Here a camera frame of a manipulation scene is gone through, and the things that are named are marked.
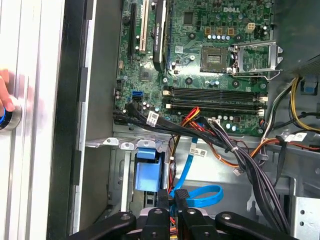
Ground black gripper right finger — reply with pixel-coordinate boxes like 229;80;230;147
174;189;299;240

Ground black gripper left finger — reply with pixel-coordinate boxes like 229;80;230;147
66;189;172;240

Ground blue disk wire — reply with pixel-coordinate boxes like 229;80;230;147
169;136;224;209

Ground hard disk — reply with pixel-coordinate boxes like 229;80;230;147
134;147;164;193

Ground round black tool blue ring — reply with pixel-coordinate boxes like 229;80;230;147
0;96;23;131

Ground metal disk bay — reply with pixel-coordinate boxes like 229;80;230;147
84;136;172;216

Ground black RAM slot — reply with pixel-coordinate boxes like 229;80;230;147
164;102;266;116
162;89;269;102
164;98;266;109
162;86;269;97

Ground black expansion slot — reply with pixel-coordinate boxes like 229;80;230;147
126;1;138;65

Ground white expansion slot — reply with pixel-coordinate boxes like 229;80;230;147
138;0;148;54

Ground person's hand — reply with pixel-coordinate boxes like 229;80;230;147
0;69;16;116

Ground metal optical drive cage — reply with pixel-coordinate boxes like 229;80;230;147
264;139;320;240

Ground black PC case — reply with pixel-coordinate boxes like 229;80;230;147
46;0;320;240

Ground green motherboard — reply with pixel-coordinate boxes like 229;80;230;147
113;0;274;138

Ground socket locking lever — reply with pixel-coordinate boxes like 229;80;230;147
231;69;283;81

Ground CPU socket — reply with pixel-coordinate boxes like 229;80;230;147
201;46;230;74

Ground blue plastic clip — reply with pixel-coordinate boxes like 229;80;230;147
302;74;319;95

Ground black graphics card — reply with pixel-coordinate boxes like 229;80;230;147
151;0;168;74

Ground metal socket cover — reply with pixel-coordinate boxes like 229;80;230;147
231;39;285;76

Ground grey power supply unit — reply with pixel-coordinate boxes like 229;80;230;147
272;0;320;76

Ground black power wire bundle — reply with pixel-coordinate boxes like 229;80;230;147
199;117;288;235

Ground black flat data wires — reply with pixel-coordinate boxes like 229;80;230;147
112;101;231;153

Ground orange red yellow wire bundle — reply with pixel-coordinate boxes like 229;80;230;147
167;106;320;169

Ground grey and white wires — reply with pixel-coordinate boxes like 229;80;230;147
261;78;300;141

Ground yellow and black wires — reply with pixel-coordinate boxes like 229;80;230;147
288;76;320;134

